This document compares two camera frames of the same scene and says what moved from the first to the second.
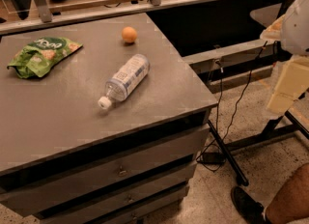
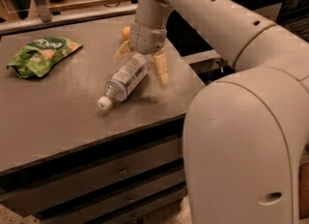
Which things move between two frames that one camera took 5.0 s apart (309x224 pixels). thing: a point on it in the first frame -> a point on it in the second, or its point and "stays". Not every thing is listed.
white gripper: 296,28 -> 146,39
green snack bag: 34,59 stays
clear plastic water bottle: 136,69 stays
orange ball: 128,34 stays
